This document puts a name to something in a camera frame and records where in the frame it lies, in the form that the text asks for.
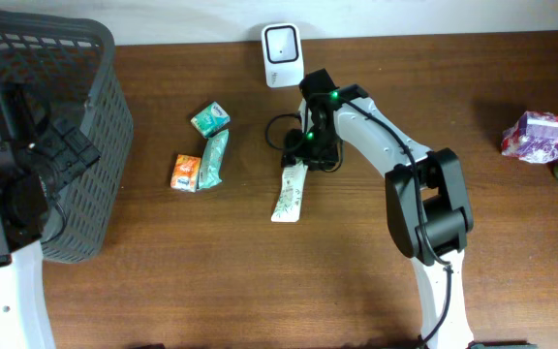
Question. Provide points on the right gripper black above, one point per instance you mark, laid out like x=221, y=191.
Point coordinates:
x=293, y=143

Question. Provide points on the white green cosmetic tube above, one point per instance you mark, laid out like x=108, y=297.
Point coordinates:
x=288, y=207

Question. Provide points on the teal wet wipes pack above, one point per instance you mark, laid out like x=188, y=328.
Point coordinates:
x=212, y=160

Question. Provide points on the small teal tissue packet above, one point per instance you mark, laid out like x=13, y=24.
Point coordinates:
x=210, y=120

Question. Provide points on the orange small box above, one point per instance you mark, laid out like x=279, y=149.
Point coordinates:
x=185, y=173

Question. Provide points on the purple white sanitary pad pack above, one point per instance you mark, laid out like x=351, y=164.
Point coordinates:
x=533, y=138

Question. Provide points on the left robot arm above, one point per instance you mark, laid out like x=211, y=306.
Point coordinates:
x=39, y=156

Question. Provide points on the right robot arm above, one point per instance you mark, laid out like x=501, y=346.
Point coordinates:
x=428, y=210

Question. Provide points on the white barcode scanner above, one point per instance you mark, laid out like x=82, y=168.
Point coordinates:
x=282, y=55

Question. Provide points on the grey plastic mesh basket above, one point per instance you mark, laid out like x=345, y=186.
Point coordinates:
x=69, y=62

